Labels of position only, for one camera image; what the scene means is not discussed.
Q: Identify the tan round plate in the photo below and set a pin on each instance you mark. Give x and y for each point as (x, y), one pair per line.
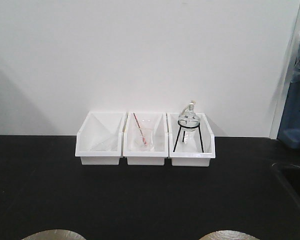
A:
(228, 235)
(55, 234)

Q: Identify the clear glass beaker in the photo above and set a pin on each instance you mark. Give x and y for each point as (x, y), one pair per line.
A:
(149, 136)

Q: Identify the red striped stirring rod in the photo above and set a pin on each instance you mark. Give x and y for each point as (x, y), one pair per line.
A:
(144, 142)

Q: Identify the middle white storage bin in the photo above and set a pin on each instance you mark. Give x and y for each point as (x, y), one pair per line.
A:
(157, 121)

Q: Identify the white storage bin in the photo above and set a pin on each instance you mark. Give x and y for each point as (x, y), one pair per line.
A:
(189, 154)
(157, 121)
(99, 141)

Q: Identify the round glass flask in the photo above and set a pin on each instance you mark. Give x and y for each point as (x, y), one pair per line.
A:
(188, 119)

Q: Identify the right white storage bin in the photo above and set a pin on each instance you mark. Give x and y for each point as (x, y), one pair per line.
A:
(189, 154)

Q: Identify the left white storage bin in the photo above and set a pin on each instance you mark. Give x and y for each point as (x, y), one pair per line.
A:
(99, 141)

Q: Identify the blue pegboard drying rack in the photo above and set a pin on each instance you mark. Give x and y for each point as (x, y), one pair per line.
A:
(289, 130)

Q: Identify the black lab sink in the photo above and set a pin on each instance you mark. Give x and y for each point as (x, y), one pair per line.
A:
(289, 176)

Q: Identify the black wire tripod stand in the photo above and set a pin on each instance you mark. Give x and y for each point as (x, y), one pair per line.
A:
(186, 137)

